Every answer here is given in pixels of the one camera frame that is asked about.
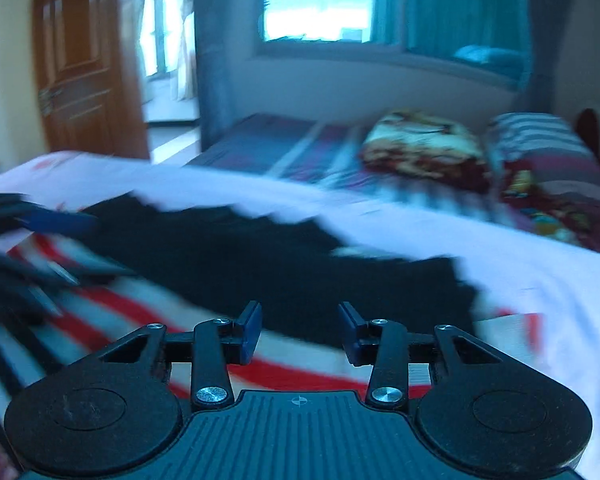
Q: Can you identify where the white floral bed sheet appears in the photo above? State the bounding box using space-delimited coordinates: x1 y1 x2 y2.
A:
0 153 600 479

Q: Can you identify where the red black white striped sweater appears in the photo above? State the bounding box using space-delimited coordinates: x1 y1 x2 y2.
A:
0 192 541 401

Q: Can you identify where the brown wooden door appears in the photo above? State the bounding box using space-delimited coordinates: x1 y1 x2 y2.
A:
32 0 149 159

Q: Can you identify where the folded patterned blanket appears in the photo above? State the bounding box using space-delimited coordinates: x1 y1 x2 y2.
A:
360 108 491 194

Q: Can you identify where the striped purple mattress sheet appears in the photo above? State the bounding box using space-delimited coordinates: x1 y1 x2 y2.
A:
190 114 529 231

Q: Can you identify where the colourful floral cloth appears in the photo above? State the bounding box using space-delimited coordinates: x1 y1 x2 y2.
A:
500 168 600 253

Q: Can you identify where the striped pillow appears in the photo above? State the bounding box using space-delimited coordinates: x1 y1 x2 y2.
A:
484 113 600 207

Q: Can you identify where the window with teal curtain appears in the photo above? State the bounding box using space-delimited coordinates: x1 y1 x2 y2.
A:
256 0 530 84

